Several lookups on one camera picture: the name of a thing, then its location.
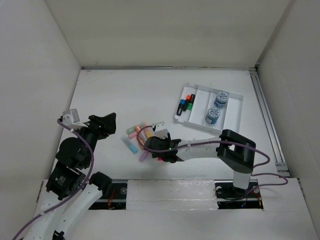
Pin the white compartment organizer tray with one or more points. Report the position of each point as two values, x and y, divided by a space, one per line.
230 114

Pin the purple cap pastel highlighter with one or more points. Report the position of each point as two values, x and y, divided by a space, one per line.
143 156

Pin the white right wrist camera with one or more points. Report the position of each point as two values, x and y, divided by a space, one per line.
160 130

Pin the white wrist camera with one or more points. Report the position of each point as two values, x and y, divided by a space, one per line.
71 119
160 130

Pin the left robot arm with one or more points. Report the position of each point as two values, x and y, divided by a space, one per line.
72 187

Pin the yellow pastel highlighter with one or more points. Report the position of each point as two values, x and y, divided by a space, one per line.
148 131

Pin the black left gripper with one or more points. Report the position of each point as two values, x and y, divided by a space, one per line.
103 126

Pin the blue cap pastel highlighter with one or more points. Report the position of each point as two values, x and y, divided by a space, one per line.
129 144

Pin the blue cap black highlighter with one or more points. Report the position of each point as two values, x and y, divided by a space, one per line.
180 107

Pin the green cap black highlighter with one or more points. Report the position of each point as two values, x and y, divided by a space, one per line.
191 101

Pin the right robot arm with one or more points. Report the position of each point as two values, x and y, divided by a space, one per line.
235 150

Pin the aluminium frame rail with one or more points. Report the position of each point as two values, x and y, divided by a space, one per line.
279 158

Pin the pink correction tape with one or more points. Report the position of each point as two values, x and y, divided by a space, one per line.
132 135

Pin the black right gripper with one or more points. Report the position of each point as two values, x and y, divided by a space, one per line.
154 156

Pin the peach cap pastel highlighter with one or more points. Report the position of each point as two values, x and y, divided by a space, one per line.
142 136

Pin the orange cap black highlighter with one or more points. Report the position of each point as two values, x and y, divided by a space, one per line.
187 99

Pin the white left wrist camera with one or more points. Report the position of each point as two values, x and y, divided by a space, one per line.
71 119

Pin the green correction tape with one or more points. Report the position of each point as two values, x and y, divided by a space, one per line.
131 130

